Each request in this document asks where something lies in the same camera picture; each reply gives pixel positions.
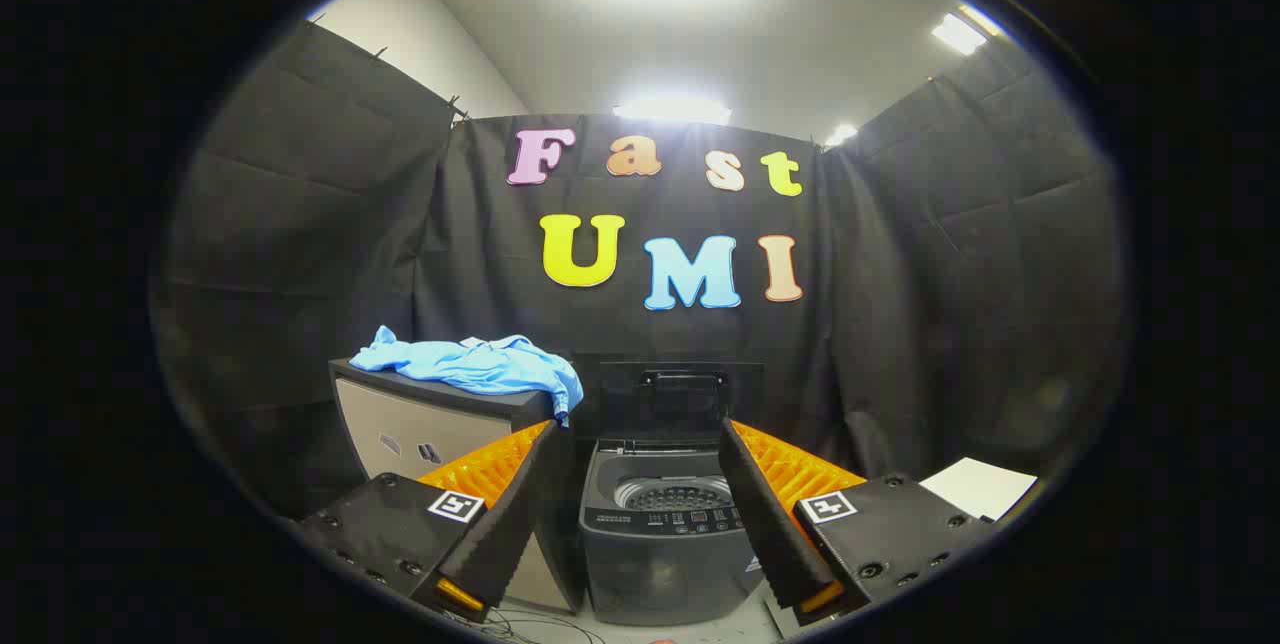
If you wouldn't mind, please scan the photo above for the thin floor cable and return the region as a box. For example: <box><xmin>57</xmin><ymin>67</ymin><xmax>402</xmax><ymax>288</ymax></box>
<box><xmin>440</xmin><ymin>607</ymin><xmax>606</xmax><ymax>644</ymax></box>

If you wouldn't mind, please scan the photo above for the light blue polo shirt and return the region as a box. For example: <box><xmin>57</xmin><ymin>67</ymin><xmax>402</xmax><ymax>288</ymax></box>
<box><xmin>349</xmin><ymin>325</ymin><xmax>585</xmax><ymax>427</ymax></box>

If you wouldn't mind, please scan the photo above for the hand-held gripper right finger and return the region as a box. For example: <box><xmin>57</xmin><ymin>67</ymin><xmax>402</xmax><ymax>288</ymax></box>
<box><xmin>718</xmin><ymin>417</ymin><xmax>996</xmax><ymax>627</ymax></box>

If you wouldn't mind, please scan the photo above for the grey cabinet with dark top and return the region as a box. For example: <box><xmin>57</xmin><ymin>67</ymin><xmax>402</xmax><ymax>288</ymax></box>
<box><xmin>330</xmin><ymin>357</ymin><xmax>586</xmax><ymax>615</ymax></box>

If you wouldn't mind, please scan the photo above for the rectangular ceiling light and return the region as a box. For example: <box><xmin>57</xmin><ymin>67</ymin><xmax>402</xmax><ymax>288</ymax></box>
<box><xmin>930</xmin><ymin>12</ymin><xmax>989</xmax><ymax>57</ymax></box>

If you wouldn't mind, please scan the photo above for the dark washing machine lid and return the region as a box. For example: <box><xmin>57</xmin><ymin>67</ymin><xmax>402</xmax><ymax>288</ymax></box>
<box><xmin>598</xmin><ymin>361</ymin><xmax>765</xmax><ymax>447</ymax></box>

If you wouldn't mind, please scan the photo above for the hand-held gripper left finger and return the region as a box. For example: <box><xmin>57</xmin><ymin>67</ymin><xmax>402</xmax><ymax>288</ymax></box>
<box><xmin>300</xmin><ymin>419</ymin><xmax>577</xmax><ymax>623</ymax></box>

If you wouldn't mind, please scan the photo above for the round ceiling light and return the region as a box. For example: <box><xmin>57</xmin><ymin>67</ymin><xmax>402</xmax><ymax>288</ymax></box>
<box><xmin>612</xmin><ymin>96</ymin><xmax>733</xmax><ymax>125</ymax></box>

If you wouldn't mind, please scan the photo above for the dark grey washing machine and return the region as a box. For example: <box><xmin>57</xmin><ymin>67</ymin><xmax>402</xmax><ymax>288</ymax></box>
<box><xmin>578</xmin><ymin>437</ymin><xmax>771</xmax><ymax>625</ymax></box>

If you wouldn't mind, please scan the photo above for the white flat sheet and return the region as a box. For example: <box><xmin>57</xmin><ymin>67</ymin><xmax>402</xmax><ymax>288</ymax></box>
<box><xmin>918</xmin><ymin>457</ymin><xmax>1039</xmax><ymax>523</ymax></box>

